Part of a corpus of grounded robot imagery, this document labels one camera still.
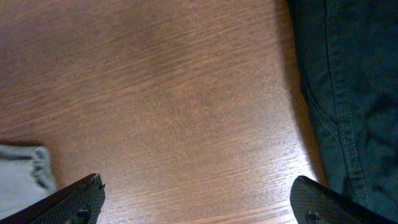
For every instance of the khaki shorts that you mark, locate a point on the khaki shorts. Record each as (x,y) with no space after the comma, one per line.
(26,177)

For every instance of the dark navy shorts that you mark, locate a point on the dark navy shorts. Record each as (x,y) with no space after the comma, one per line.
(347,58)

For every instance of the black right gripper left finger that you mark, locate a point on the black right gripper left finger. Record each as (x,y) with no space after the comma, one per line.
(80,202)

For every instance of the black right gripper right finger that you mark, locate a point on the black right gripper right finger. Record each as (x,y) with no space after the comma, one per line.
(313,203)

